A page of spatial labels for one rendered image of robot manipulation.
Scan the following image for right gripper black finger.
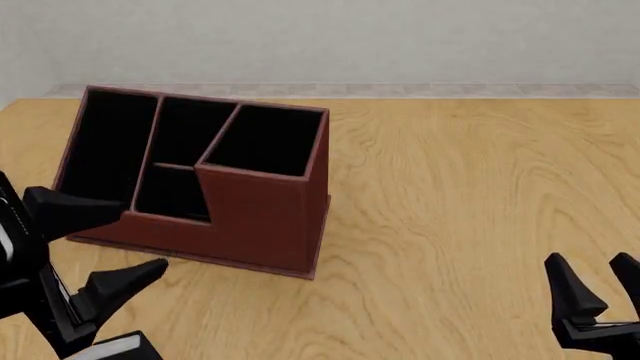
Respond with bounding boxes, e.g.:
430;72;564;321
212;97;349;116
608;251;640;302
543;252;609;324

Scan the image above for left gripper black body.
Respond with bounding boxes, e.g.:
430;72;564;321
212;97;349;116
0;170;97;360

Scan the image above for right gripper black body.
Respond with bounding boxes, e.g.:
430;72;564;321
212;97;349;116
549;316;640;360

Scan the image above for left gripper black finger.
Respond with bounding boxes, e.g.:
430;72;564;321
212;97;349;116
23;186;127;243
71;257;170;327

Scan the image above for red-brown desk caddy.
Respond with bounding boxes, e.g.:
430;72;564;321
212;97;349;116
51;84;333;282

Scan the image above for small grey plate on stalk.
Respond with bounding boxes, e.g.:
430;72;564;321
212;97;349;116
63;330;164;360

